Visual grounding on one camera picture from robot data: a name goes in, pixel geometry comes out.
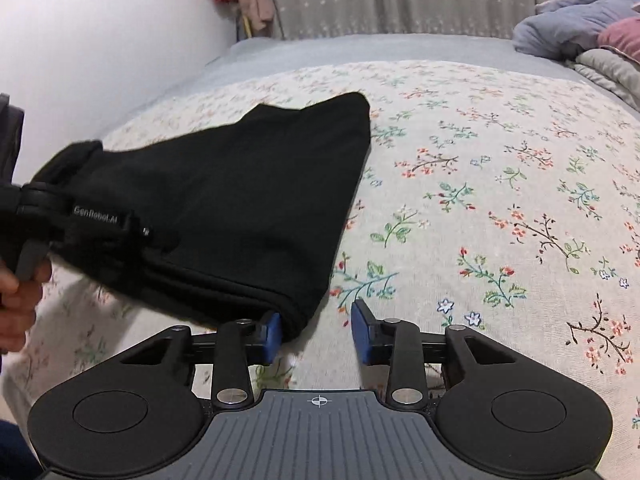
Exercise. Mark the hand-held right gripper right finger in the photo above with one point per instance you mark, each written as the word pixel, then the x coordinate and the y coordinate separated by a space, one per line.
pixel 361 332

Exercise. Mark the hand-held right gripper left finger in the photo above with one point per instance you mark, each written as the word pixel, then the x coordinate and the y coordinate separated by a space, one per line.
pixel 272 335

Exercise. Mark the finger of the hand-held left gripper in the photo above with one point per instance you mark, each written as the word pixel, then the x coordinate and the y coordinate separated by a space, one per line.
pixel 141 234

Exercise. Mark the black pants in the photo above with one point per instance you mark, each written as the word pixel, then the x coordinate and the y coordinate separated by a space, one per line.
pixel 250 185

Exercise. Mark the person's left hand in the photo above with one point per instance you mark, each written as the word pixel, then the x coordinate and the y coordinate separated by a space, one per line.
pixel 20 305

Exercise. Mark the floral bed sheet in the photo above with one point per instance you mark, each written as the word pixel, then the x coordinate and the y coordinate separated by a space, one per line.
pixel 475 160

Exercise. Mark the yellow hanging item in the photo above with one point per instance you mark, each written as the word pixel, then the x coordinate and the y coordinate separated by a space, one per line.
pixel 246 27

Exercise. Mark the person's leg in jeans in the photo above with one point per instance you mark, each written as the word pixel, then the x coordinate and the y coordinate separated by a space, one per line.
pixel 17 452

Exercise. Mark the grey bed sheet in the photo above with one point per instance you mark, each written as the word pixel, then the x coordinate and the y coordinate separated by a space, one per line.
pixel 350 49

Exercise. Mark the grey ruffled quilt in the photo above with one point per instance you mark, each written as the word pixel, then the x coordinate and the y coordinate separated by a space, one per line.
pixel 610 72

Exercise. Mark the blue blanket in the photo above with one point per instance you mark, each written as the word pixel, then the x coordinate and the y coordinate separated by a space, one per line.
pixel 565 27

